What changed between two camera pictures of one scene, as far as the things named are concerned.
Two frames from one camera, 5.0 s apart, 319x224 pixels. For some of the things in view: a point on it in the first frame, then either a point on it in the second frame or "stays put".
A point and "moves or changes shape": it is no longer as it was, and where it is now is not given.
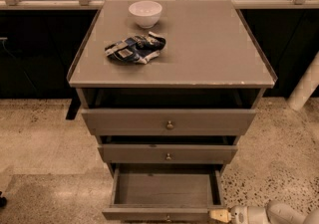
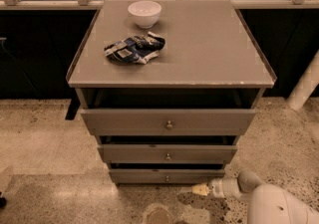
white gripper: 244,215 → 215,188
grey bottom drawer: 163,193 moves or changes shape
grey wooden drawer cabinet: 168,82 stays put
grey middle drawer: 167,153 stays put
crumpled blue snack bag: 139,48 stays put
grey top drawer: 169,121 stays put
